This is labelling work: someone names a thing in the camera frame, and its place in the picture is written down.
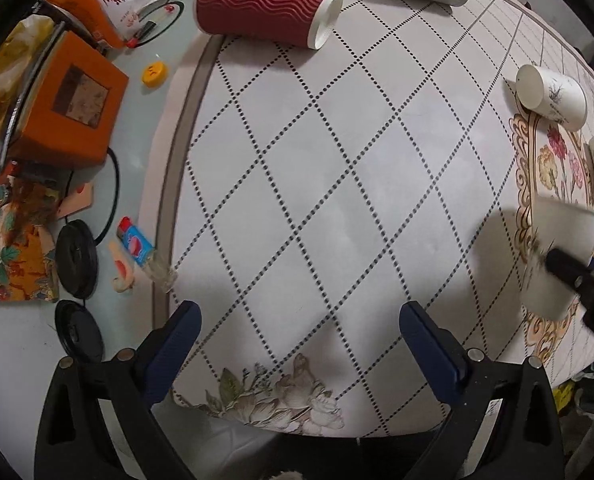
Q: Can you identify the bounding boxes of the black round lid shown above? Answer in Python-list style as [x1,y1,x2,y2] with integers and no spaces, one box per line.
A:
[54,299,105,363]
[55,219,99,300]

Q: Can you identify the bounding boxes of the red ribbed paper cup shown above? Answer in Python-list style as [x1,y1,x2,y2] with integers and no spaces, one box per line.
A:
[194,0,344,50]

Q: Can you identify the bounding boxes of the floral orange packet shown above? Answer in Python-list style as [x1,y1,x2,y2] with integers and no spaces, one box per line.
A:
[0,176,60,302]

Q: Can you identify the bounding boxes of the black round lid upper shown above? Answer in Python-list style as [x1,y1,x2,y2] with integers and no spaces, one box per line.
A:
[55,219,99,300]

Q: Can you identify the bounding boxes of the black round lid lower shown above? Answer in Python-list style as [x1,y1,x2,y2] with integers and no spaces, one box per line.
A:
[54,299,105,363]

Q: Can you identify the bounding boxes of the orange window box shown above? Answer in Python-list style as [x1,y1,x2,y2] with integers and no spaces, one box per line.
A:
[8,32,129,169]

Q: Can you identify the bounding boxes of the yellow plastic bag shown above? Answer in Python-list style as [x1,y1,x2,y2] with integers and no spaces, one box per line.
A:
[0,14,54,151]

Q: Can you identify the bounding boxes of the white cup bamboo print centre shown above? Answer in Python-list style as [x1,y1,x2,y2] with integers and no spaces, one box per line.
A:
[516,64,588,131]

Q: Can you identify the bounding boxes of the yellow bottle cap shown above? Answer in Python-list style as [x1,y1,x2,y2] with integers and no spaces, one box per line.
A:
[141,61,168,89]

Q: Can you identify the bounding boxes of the white cup calligraphy print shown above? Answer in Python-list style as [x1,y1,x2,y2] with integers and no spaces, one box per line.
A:
[520,195,594,322]

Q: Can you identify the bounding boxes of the floral diamond pattern tablecloth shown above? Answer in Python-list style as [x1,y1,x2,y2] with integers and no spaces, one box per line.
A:
[156,0,594,438]

